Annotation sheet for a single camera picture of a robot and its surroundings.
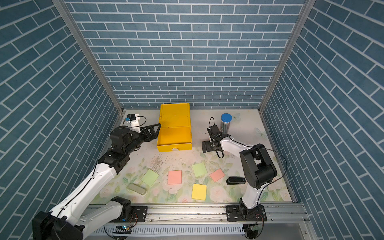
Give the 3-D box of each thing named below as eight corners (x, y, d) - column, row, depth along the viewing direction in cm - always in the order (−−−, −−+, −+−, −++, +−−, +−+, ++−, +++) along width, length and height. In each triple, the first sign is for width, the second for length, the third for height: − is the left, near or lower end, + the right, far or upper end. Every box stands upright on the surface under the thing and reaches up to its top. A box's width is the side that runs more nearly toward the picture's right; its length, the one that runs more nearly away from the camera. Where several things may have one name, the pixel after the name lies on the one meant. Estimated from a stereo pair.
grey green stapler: (129, 188, 83) (127, 186, 81) (132, 183, 85) (130, 181, 83) (145, 195, 81) (144, 193, 79) (148, 190, 83) (147, 188, 81)
